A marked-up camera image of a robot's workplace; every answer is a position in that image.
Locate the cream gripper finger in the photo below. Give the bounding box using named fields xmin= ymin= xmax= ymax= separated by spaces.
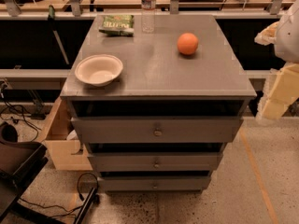
xmin=256 ymin=63 xmax=299 ymax=120
xmin=254 ymin=21 xmax=278 ymax=46

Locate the orange fruit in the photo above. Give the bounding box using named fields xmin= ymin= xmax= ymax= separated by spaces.
xmin=177 ymin=33 xmax=199 ymax=55

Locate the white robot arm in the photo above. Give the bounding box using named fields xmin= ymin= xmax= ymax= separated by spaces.
xmin=254 ymin=0 xmax=299 ymax=122

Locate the white paper bowl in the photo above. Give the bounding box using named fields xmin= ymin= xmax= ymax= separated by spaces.
xmin=75 ymin=54 xmax=123 ymax=87

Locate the grey drawer cabinet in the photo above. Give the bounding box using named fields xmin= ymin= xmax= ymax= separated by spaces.
xmin=61 ymin=15 xmax=256 ymax=179

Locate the clear plastic water bottle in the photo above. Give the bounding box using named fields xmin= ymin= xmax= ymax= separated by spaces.
xmin=141 ymin=0 xmax=156 ymax=33

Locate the middle grey drawer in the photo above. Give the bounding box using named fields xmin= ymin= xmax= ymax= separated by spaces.
xmin=88 ymin=152 xmax=222 ymax=172

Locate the grey drawer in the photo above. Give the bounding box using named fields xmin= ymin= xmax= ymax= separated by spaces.
xmin=72 ymin=118 xmax=243 ymax=144
xmin=88 ymin=152 xmax=222 ymax=172
xmin=99 ymin=176 xmax=211 ymax=192

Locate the green snack bag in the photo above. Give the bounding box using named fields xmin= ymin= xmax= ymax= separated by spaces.
xmin=99 ymin=14 xmax=135 ymax=36

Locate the bottom grey drawer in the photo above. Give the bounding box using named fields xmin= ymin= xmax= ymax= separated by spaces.
xmin=99 ymin=176 xmax=211 ymax=192

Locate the top grey drawer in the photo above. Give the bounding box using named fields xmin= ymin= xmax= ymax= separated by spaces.
xmin=72 ymin=118 xmax=243 ymax=144

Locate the black stand leg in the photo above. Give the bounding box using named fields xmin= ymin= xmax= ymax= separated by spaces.
xmin=73 ymin=188 xmax=100 ymax=224

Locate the light wooden box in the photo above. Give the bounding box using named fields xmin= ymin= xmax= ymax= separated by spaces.
xmin=38 ymin=97 xmax=92 ymax=171

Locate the green handled tool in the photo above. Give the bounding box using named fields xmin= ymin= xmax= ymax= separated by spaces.
xmin=48 ymin=5 xmax=70 ymax=65

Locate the black floor cable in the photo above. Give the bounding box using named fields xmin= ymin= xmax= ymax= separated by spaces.
xmin=0 ymin=81 xmax=43 ymax=142

